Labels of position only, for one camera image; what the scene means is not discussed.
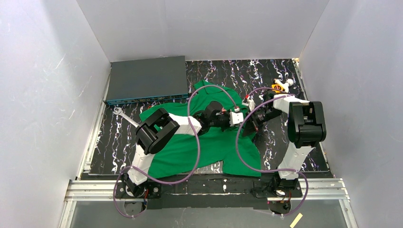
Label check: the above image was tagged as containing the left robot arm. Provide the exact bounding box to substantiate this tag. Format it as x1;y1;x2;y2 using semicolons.
115;101;233;198

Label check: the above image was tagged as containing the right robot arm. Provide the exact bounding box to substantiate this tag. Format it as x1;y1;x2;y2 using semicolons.
241;94;326;181

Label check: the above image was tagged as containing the orange white toy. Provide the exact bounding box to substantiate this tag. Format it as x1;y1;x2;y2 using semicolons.
271;79;294;93

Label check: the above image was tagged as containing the green polo shirt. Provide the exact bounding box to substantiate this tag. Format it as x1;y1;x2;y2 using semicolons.
140;80;261;179

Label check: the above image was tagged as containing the silver wrench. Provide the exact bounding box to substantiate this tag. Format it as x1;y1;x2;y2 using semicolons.
113;107;139;127

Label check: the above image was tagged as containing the yellow tape strip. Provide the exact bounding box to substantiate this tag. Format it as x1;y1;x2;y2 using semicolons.
289;213;303;228

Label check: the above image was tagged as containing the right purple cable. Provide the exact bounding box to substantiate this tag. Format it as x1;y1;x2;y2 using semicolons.
235;86;310;218

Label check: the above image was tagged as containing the purple cable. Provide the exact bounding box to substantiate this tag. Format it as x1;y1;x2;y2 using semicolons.
112;84;240;219
235;86;310;218

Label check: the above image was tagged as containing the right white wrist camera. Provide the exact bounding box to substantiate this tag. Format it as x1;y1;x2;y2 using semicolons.
242;95;255;111

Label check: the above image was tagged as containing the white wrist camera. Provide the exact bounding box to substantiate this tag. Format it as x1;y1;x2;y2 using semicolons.
229;107;244;127
242;95;255;111

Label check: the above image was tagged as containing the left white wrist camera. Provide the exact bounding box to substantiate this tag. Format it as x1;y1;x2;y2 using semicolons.
229;107;244;127

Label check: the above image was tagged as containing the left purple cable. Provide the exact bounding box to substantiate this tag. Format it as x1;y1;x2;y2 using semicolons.
112;84;240;219

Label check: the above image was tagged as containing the grey network switch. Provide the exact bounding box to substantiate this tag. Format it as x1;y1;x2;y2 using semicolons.
104;56;189;105

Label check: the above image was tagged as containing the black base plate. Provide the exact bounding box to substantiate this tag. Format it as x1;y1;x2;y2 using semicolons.
115;174;304;209

